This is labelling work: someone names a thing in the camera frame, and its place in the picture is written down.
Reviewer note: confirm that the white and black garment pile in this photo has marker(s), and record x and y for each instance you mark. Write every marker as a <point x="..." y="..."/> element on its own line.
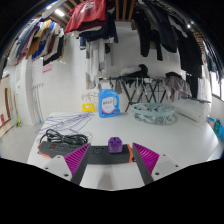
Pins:
<point x="133" y="70"/>

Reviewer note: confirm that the red hanging jersey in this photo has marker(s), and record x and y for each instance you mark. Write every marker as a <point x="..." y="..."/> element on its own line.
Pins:
<point x="88" y="13"/>

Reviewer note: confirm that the yellow plastic stool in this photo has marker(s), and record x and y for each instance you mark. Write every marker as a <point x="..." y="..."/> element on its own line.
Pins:
<point x="88" y="108"/>

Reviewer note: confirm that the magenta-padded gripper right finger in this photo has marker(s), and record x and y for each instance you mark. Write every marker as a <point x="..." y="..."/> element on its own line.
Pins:
<point x="146" y="158"/>

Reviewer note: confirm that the broom with green head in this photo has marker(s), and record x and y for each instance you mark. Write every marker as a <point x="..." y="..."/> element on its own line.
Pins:
<point x="18" y="121"/>

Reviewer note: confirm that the white hanging garment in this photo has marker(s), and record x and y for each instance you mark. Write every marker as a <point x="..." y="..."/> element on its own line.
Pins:
<point x="95" y="60"/>

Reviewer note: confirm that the dark hanging clothes row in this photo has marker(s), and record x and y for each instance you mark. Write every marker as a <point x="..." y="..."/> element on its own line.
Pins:
<point x="186" y="50"/>

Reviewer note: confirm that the white pillow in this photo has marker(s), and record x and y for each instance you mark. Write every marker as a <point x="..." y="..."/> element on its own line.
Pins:
<point x="193" y="110"/>

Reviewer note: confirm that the white peg hanger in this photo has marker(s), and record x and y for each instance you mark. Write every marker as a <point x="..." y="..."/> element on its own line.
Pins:
<point x="90" y="97"/>

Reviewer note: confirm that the black folding drying rack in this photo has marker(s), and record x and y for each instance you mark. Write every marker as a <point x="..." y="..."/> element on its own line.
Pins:
<point x="140" y="88"/>

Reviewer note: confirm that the blue detergent bottle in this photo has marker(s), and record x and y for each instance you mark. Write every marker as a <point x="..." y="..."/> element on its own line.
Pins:
<point x="109" y="105"/>

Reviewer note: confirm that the grey garment on rack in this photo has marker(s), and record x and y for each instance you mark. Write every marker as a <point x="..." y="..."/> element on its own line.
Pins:
<point x="176" y="86"/>

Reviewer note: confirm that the teal bottles group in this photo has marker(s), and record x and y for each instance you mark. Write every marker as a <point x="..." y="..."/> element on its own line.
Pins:
<point x="217" y="128"/>

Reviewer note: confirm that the colourful hanging clothes row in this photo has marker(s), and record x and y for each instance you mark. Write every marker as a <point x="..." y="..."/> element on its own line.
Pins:
<point x="36" y="41"/>

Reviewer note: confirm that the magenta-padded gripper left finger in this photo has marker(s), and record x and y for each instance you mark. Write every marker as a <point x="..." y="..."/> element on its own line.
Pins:
<point x="76" y="159"/>

